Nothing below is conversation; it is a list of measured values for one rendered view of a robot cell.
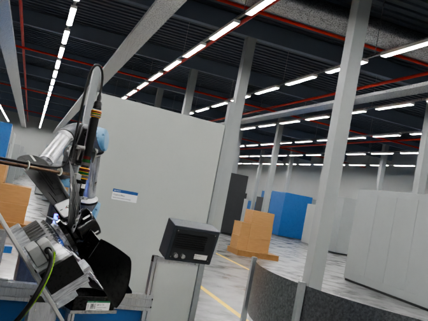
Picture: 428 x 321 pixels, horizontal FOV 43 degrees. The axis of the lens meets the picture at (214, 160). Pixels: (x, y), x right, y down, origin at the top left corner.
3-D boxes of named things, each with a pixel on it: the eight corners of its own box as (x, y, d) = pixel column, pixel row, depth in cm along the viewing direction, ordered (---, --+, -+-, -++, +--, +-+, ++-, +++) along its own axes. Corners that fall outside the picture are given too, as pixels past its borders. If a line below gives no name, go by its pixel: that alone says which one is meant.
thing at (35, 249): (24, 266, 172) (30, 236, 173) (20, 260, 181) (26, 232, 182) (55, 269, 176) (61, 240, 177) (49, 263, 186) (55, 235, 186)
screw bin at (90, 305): (71, 313, 229) (74, 296, 229) (53, 302, 241) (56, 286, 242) (114, 313, 243) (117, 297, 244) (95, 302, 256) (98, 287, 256)
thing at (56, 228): (72, 258, 204) (77, 255, 205) (54, 227, 200) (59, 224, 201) (65, 251, 216) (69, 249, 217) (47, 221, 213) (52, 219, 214)
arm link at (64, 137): (62, 115, 282) (25, 159, 239) (83, 120, 282) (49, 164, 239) (62, 135, 287) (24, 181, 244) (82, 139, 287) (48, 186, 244)
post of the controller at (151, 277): (146, 295, 271) (154, 255, 273) (144, 293, 274) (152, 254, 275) (152, 295, 273) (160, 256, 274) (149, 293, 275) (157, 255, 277)
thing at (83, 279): (55, 303, 180) (48, 292, 178) (47, 291, 187) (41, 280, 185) (89, 281, 185) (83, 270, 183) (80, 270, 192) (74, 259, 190)
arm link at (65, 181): (51, 183, 248) (57, 160, 249) (76, 188, 248) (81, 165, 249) (46, 183, 240) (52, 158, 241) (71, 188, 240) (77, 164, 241)
